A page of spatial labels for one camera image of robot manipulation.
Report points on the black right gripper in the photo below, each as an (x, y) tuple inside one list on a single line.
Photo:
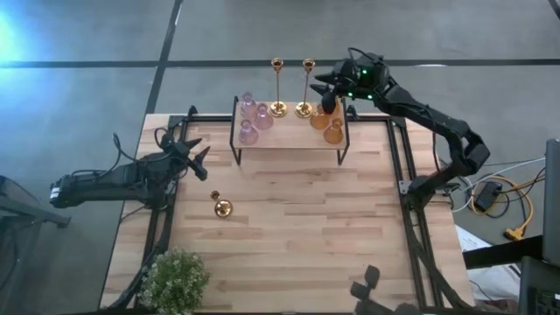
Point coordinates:
[(363, 79)]

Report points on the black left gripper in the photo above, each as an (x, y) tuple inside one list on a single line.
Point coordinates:
[(184, 159)]

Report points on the brass candlestick holder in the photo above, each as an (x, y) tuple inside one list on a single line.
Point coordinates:
[(223, 209), (278, 109), (303, 110)]

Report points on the pink ribbed glass candle holder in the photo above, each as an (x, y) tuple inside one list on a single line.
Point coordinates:
[(263, 120), (248, 136), (248, 109)]

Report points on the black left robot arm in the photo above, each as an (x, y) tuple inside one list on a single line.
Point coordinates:
[(100, 188)]

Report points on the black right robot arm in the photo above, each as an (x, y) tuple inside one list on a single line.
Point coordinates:
[(459, 131)]

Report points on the green potted plant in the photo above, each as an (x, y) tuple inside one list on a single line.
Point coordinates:
[(175, 282)]

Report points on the dark grey side table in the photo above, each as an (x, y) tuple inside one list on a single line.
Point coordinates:
[(30, 214)]

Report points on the black power brick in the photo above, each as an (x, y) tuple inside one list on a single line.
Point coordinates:
[(487, 196)]

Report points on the black jointed object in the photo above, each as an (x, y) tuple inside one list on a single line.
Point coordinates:
[(365, 289)]

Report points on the grey monitor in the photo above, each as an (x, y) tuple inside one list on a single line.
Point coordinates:
[(552, 201)]

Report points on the white paper sheet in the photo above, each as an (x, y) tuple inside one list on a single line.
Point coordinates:
[(494, 280)]

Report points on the black equipment box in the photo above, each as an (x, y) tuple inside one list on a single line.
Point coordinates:
[(540, 289)]

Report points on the black frame clamp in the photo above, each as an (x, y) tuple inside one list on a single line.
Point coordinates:
[(192, 114), (352, 114)]

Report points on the black aluminium table frame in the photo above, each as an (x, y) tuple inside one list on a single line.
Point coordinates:
[(372, 118)]

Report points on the wooden shelf with black frame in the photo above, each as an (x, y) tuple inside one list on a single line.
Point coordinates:
[(297, 137)]

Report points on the silver corner bracket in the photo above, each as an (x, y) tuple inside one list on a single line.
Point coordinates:
[(404, 187)]

